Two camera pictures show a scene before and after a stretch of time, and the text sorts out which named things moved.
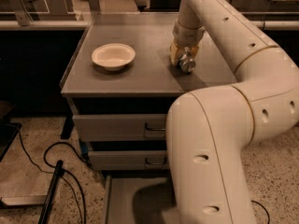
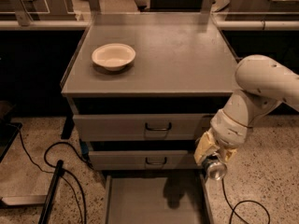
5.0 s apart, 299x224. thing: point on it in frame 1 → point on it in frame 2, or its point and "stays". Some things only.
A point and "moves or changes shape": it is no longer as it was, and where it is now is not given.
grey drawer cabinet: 121,86 stays
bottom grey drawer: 137,199 stays
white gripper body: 187,35 → 226,129
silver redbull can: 186,63 moves or changes shape
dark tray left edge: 7,133 stays
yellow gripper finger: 194,49 → 230,153
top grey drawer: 121,128 stays
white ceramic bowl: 113,56 stays
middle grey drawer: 128,161 stays
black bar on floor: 46,213 stays
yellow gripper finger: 173,53 → 205,146
